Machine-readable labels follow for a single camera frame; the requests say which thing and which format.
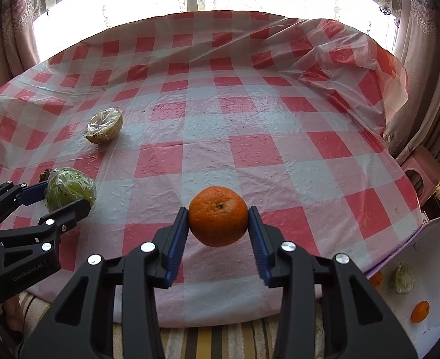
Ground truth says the brown patterned curtain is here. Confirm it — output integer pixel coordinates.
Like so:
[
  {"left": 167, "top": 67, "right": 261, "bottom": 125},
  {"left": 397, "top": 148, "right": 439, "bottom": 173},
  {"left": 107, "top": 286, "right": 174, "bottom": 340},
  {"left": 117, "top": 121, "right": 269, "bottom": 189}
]
[{"left": 385, "top": 0, "right": 440, "bottom": 164}]

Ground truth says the orange mandarin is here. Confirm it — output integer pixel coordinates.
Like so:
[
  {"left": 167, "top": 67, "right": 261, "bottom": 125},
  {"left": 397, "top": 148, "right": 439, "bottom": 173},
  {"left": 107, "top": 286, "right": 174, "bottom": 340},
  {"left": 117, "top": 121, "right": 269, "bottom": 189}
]
[{"left": 188, "top": 186, "right": 248, "bottom": 247}]

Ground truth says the small cut fruit half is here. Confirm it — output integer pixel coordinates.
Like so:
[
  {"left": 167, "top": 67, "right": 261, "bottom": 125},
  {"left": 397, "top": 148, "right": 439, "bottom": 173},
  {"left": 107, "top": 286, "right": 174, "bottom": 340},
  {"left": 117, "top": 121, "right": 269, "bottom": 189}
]
[{"left": 84, "top": 107, "right": 123, "bottom": 144}]

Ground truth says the green apple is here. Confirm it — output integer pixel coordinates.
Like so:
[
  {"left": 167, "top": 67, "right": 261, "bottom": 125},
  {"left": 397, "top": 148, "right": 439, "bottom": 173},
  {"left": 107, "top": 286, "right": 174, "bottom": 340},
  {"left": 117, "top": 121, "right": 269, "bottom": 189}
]
[{"left": 44, "top": 167, "right": 96, "bottom": 212}]

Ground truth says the pink plastic stool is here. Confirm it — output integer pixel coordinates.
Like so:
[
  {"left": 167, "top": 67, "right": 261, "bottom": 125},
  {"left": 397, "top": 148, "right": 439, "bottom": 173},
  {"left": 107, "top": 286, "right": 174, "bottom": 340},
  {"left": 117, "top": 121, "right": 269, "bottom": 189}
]
[{"left": 401, "top": 145, "right": 440, "bottom": 206}]

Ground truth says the wrapped pale green fruit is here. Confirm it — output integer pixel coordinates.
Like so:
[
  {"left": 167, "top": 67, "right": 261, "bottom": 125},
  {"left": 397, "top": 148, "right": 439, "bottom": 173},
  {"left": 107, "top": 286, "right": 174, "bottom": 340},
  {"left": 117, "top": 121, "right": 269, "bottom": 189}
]
[{"left": 389, "top": 263, "right": 416, "bottom": 295}]

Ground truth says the red white checkered tablecloth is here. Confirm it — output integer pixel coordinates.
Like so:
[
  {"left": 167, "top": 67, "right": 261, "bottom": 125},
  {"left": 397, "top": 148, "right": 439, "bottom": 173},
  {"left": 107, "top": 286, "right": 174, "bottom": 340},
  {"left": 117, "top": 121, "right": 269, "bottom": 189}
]
[{"left": 0, "top": 10, "right": 423, "bottom": 328}]

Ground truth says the striped sofa cover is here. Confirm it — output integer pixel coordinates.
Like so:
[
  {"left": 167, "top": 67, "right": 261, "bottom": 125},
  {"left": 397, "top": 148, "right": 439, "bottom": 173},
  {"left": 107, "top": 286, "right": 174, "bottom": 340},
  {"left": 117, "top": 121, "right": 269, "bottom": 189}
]
[{"left": 2, "top": 291, "right": 326, "bottom": 359}]

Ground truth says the purple white cardboard box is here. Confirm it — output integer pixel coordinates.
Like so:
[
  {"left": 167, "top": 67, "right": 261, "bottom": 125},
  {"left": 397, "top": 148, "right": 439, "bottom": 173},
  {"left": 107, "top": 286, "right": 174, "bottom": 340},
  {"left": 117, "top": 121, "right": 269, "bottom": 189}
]
[{"left": 367, "top": 217, "right": 440, "bottom": 358}]

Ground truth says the dark mangosteen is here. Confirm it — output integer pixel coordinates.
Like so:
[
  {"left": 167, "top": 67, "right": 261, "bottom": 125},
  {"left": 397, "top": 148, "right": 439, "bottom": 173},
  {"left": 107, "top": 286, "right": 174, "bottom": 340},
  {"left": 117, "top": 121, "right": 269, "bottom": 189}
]
[{"left": 39, "top": 169, "right": 52, "bottom": 182}]

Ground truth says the mandarin in box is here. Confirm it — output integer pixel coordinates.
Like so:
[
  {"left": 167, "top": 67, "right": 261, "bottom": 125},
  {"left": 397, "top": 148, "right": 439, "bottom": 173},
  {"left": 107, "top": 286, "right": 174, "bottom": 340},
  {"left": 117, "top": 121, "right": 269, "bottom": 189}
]
[
  {"left": 368, "top": 271, "right": 384, "bottom": 291},
  {"left": 410, "top": 301, "right": 430, "bottom": 324}
]

